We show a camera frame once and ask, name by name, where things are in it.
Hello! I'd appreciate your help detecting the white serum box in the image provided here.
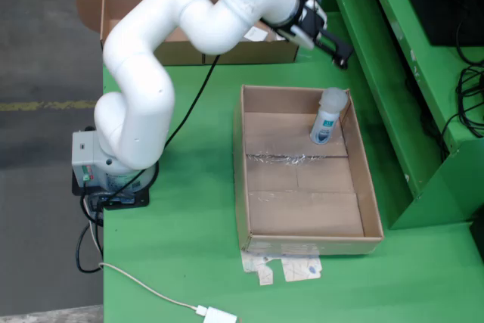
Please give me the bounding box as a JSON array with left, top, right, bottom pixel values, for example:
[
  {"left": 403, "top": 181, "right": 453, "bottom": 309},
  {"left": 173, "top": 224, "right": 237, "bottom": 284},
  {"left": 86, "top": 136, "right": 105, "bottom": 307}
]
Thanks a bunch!
[{"left": 244, "top": 26, "right": 287, "bottom": 42}]

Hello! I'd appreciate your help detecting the black floor power cable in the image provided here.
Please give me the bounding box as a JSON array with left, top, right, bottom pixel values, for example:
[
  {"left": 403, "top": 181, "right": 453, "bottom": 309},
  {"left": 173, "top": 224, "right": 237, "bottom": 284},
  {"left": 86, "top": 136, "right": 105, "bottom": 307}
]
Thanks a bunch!
[{"left": 76, "top": 201, "right": 105, "bottom": 275}]

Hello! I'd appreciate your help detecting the grey robot base box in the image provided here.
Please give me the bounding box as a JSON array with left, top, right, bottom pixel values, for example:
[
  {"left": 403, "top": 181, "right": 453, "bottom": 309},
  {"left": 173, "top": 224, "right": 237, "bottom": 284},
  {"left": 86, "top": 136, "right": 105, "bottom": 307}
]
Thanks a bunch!
[{"left": 71, "top": 131, "right": 100, "bottom": 184}]

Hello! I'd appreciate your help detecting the flattened white printed carton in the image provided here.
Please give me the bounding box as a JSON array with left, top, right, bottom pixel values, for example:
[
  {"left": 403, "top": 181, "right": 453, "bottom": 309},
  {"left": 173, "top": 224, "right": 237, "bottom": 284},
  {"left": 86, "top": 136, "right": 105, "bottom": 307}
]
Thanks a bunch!
[{"left": 240, "top": 250, "right": 324, "bottom": 286}]

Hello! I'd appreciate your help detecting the white cable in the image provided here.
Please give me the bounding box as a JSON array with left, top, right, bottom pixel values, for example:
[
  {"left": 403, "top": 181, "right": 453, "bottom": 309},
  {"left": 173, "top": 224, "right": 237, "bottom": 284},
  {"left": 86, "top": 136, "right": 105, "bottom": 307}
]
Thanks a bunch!
[{"left": 98, "top": 261, "right": 200, "bottom": 312}]

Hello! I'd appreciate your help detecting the shallow cardboard tray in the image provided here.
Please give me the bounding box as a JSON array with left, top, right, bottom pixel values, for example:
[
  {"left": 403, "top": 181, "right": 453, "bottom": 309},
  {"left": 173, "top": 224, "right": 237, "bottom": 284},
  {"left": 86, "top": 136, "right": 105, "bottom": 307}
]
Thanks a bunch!
[{"left": 231, "top": 85, "right": 385, "bottom": 254}]

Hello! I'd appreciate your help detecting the black cable bundle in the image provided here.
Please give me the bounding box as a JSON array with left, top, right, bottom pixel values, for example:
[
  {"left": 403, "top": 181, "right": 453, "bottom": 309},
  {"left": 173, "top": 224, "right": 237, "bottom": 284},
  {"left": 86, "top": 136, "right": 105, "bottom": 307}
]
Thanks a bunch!
[{"left": 404, "top": 16, "right": 484, "bottom": 157}]

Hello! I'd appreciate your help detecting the two compartment cardboard box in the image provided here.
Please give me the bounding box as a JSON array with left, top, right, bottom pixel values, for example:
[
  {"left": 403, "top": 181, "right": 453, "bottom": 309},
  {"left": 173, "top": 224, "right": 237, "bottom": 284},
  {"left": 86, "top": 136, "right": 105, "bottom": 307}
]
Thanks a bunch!
[{"left": 75, "top": 0, "right": 302, "bottom": 67}]

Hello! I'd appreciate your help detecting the green metal shelf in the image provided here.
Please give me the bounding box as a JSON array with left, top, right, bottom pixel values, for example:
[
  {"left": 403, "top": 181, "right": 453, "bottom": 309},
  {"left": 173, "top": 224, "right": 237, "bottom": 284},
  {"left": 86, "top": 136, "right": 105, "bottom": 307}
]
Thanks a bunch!
[{"left": 313, "top": 0, "right": 484, "bottom": 231}]

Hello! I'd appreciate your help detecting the white bottle translucent cap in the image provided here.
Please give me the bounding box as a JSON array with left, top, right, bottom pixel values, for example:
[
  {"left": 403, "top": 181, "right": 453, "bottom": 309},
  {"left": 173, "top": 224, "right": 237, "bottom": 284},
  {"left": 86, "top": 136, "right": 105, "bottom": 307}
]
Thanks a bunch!
[{"left": 309, "top": 87, "right": 349, "bottom": 145}]

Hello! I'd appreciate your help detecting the white adapter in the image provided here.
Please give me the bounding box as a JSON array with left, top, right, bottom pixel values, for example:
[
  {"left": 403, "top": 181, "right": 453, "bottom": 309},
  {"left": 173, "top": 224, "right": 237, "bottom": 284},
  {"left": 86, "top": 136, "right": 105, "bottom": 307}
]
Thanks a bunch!
[{"left": 195, "top": 304, "right": 238, "bottom": 323}]

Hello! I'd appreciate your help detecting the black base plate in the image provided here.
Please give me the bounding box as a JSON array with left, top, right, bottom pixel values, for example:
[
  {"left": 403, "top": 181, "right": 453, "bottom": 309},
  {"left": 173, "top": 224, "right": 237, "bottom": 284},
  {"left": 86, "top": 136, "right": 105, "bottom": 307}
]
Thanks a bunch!
[{"left": 71, "top": 163, "right": 160, "bottom": 210}]

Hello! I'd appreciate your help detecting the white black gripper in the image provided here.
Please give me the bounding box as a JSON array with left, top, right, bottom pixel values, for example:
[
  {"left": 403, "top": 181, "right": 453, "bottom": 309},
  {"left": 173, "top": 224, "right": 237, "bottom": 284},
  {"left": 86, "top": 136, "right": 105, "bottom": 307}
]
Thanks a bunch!
[{"left": 278, "top": 1, "right": 355, "bottom": 70}]

